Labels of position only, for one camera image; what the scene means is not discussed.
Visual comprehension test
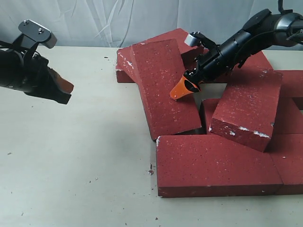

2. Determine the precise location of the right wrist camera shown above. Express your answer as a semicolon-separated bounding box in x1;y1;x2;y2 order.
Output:
184;32;201;47

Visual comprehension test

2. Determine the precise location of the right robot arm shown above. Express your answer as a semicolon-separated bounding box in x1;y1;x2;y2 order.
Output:
169;0;303;100

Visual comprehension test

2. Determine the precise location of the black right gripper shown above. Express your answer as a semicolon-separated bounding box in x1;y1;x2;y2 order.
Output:
169;42;244;100

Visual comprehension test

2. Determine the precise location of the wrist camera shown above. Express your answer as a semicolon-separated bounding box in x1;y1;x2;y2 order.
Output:
18;19;57;49
184;32;201;47

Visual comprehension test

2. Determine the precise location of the red brick stacked top back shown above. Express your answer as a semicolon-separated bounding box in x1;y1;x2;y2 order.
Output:
144;28;204;69

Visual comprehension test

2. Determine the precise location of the red brick middle row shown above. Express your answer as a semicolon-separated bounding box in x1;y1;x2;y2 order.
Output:
199;97;303;134

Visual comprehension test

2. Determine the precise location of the red brick back left base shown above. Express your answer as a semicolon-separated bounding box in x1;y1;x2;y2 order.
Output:
116;46;137;83

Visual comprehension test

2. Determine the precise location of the white backdrop cloth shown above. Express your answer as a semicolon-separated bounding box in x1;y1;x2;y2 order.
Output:
0;0;278;47

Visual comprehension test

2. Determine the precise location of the red brick base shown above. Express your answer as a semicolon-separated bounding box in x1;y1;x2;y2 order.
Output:
116;46;137;83
203;48;274;84

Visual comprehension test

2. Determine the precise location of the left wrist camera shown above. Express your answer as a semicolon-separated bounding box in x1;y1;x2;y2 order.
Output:
18;19;57;49

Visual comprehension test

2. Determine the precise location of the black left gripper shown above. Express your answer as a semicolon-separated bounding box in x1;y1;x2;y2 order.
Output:
0;50;74;104

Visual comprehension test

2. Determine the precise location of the red brick right second row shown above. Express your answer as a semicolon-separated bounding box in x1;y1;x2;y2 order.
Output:
278;70;303;98

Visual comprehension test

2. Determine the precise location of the red brick back right base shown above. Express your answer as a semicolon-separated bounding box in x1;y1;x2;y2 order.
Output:
203;48;274;84

